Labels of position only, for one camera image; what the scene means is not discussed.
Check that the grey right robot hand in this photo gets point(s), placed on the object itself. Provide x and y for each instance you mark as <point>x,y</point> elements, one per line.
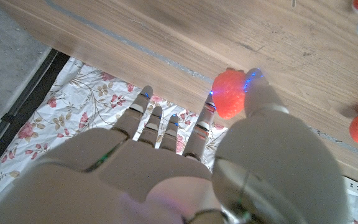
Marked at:
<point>135,174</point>

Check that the red toy strawberry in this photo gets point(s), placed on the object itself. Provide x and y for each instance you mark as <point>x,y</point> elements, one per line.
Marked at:
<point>228,93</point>

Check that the floral curtain backdrop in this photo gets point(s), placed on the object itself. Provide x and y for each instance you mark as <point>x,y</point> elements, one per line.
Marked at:
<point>73,102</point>

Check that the white power strip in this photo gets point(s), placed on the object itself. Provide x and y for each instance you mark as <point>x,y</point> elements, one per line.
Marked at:
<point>356,187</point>

